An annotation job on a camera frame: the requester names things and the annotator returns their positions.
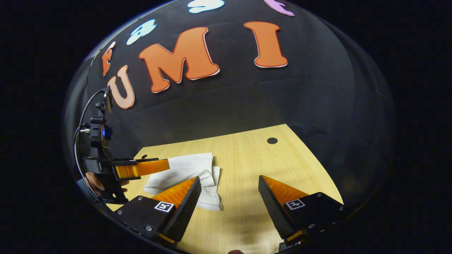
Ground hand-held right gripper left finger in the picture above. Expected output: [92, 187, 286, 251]
[112, 176, 202, 246]

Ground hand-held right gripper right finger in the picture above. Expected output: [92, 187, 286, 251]
[258, 175, 346, 248]

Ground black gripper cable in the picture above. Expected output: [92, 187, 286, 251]
[73, 88, 107, 198]

